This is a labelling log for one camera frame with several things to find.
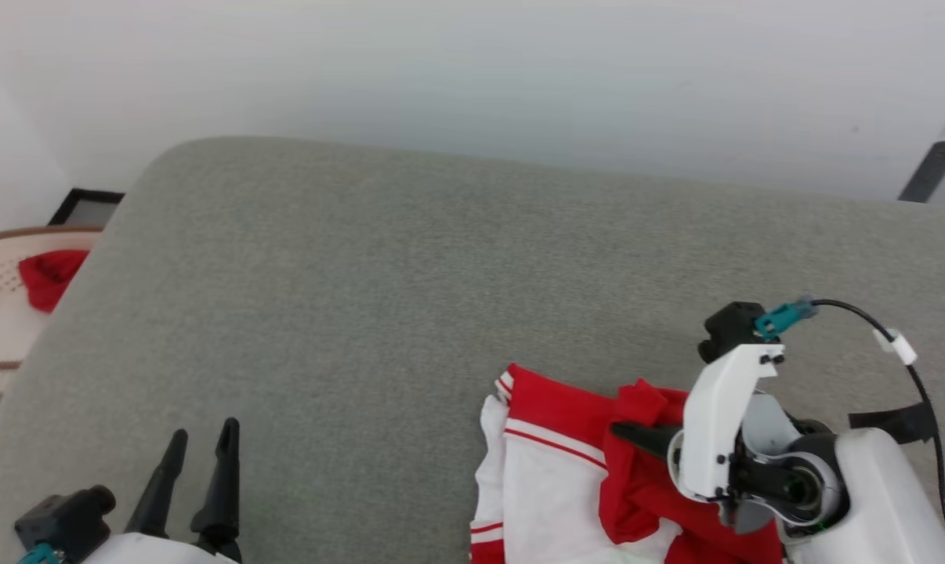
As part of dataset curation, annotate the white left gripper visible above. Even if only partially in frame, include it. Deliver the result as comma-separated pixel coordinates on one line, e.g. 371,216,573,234
79,417,244,564

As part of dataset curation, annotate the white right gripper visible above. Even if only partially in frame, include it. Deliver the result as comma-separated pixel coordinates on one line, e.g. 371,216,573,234
609,342,848,543

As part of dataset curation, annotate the red and white garment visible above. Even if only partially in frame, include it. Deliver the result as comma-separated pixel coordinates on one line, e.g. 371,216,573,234
469,361,788,564

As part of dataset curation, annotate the red cloth in basket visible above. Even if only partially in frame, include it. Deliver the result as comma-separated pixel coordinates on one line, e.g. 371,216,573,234
17,248,92,315

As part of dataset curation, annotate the black baseboard strip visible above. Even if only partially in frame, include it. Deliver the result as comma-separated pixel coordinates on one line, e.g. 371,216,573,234
47,187,127,230

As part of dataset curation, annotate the black strap on arm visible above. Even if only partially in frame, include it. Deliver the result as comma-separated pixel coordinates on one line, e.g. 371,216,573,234
848,400,938,447

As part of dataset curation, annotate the white cable clip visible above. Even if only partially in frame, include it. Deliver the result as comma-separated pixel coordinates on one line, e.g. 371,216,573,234
871,328,918,367

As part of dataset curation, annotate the black round post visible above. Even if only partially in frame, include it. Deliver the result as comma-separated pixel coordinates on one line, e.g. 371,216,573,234
897,139,945,205

